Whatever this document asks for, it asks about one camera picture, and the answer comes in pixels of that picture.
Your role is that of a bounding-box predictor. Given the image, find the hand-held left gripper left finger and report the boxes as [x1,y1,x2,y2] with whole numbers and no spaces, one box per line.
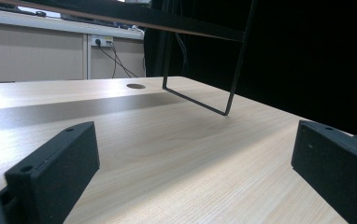
[4,120,101,224]

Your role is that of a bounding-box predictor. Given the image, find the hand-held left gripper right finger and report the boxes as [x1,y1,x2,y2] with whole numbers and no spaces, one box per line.
[291,119,357,224]

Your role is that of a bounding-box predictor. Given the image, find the black two-tier shelf rack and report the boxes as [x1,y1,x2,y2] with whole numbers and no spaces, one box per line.
[0,0,259,117]

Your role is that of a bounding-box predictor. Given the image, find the black curtain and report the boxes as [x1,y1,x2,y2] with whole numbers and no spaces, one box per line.
[143,0,357,142]

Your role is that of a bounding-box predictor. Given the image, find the beige desk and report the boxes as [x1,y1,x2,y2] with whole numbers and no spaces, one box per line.
[0,6,146,84]

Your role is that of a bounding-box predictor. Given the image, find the white power strip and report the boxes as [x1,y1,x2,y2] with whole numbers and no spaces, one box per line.
[91,34,115,48]

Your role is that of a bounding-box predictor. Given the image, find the black power cables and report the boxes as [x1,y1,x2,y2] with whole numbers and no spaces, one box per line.
[97,40,146,79]

